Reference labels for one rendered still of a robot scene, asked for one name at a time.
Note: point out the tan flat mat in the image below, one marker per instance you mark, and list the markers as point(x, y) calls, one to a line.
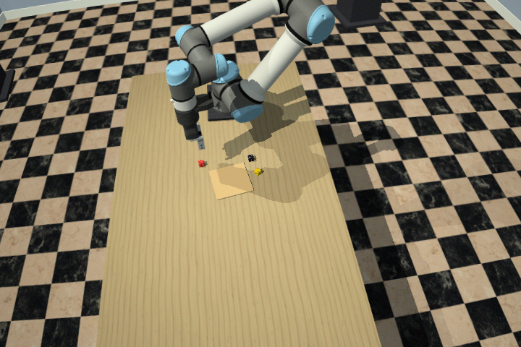
point(230, 181)

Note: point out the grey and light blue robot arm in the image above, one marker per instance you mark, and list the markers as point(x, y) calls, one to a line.
point(243, 97)

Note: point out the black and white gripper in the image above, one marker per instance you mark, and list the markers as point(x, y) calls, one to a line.
point(188, 116)

